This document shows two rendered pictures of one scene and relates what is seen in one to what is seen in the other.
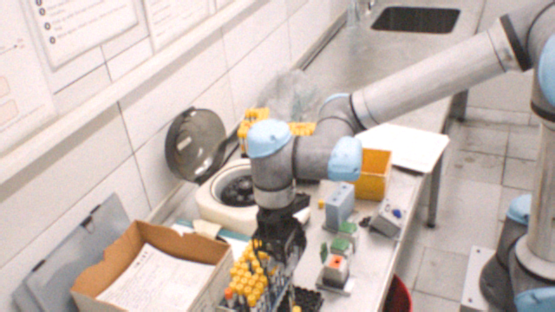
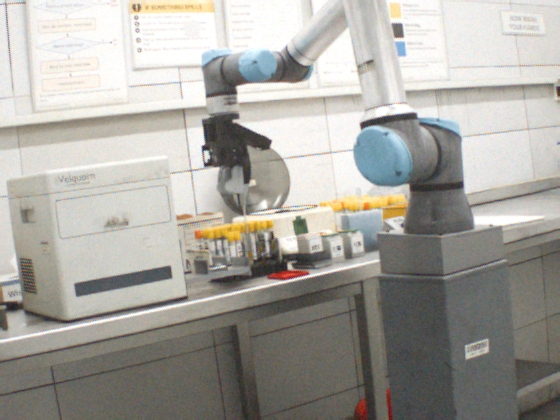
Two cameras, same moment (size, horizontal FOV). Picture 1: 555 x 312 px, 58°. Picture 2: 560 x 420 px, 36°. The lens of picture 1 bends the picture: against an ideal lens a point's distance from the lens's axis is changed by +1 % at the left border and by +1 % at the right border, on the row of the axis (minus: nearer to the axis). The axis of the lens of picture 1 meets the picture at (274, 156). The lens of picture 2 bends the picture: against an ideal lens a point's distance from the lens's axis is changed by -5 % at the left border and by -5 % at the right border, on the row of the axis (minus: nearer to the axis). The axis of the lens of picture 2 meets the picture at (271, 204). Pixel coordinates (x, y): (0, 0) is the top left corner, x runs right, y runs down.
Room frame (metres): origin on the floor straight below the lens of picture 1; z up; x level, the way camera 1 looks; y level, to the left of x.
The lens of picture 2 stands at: (-1.07, -1.03, 1.14)
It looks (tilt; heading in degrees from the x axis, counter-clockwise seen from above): 3 degrees down; 28
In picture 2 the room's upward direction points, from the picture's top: 7 degrees counter-clockwise
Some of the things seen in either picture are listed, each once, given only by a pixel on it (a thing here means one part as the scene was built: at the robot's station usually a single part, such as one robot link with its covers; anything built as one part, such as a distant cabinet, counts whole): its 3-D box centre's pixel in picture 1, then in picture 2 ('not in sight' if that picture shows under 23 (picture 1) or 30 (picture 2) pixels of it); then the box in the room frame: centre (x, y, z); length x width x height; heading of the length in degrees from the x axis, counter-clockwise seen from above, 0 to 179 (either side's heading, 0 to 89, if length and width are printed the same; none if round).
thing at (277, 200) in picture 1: (276, 190); (223, 106); (0.72, 0.00, 1.27); 0.08 x 0.08 x 0.05
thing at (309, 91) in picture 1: (296, 86); not in sight; (1.80, -0.12, 0.94); 0.20 x 0.17 x 0.14; 135
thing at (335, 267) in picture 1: (335, 270); (309, 247); (0.84, -0.11, 0.92); 0.05 x 0.04 x 0.06; 62
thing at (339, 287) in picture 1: (336, 278); (311, 259); (0.84, -0.11, 0.89); 0.09 x 0.05 x 0.04; 62
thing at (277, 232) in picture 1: (277, 224); (224, 141); (0.72, 0.01, 1.19); 0.09 x 0.08 x 0.12; 152
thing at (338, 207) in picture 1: (340, 207); (363, 231); (1.06, -0.16, 0.92); 0.10 x 0.07 x 0.10; 144
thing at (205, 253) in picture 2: (257, 289); (235, 257); (0.81, 0.08, 0.91); 0.20 x 0.10 x 0.07; 152
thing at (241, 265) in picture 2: not in sight; (202, 270); (0.54, 0.01, 0.92); 0.21 x 0.07 x 0.05; 152
